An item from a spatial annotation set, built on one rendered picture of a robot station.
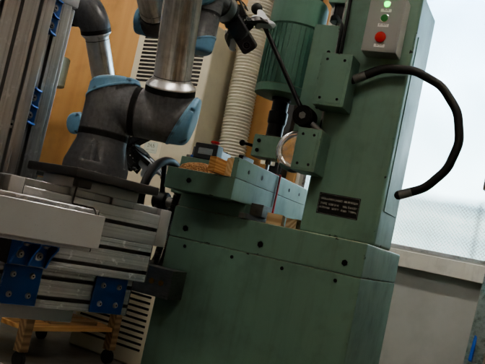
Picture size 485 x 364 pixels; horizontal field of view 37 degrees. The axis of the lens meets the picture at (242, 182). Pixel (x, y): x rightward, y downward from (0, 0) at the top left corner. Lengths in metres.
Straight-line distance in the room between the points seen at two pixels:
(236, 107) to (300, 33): 1.59
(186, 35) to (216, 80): 2.25
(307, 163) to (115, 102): 0.59
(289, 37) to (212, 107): 1.66
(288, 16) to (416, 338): 1.74
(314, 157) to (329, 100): 0.16
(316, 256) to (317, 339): 0.22
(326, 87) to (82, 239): 0.86
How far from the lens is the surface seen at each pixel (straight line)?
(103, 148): 1.66
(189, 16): 1.62
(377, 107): 2.06
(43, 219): 1.45
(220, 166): 1.92
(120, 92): 1.68
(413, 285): 3.44
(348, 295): 1.90
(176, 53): 1.62
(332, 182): 2.05
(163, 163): 2.33
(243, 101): 3.79
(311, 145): 1.99
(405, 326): 3.45
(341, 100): 2.01
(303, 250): 1.94
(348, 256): 1.90
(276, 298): 1.96
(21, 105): 1.76
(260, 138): 2.23
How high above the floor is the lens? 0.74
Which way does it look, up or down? 4 degrees up
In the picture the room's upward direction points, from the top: 12 degrees clockwise
